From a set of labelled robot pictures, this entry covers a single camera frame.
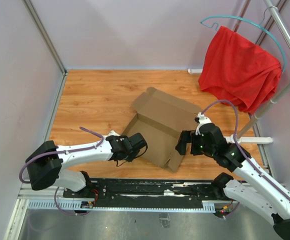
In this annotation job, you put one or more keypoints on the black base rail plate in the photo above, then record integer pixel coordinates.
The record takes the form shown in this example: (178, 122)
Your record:
(150, 193)

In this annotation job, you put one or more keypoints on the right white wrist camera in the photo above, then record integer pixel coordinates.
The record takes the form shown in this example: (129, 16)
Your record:
(201, 120)

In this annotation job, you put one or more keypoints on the red cloth shirt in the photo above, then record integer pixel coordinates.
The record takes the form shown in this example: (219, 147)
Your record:
(237, 70)

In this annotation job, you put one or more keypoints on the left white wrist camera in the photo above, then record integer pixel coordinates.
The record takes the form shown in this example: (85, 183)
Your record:
(113, 135)

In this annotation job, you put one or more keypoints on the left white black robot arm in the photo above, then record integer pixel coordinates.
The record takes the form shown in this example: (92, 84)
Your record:
(49, 164)

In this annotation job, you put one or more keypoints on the brown cardboard box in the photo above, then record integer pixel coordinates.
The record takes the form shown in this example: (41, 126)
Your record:
(160, 118)

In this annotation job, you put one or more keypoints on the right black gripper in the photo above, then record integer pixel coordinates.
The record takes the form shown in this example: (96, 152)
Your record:
(188, 136)

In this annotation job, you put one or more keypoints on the white clothes rack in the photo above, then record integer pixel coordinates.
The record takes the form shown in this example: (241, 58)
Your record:
(273, 33)

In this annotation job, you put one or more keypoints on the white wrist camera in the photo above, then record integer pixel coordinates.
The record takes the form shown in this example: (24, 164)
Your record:
(201, 120)
(113, 135)

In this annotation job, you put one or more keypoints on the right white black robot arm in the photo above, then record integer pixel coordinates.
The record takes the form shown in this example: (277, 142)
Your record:
(267, 197)

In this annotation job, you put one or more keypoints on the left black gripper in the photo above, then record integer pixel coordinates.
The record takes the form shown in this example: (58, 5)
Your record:
(132, 156)

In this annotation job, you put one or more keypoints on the aluminium frame post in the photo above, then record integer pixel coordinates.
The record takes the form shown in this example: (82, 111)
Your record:
(44, 34)

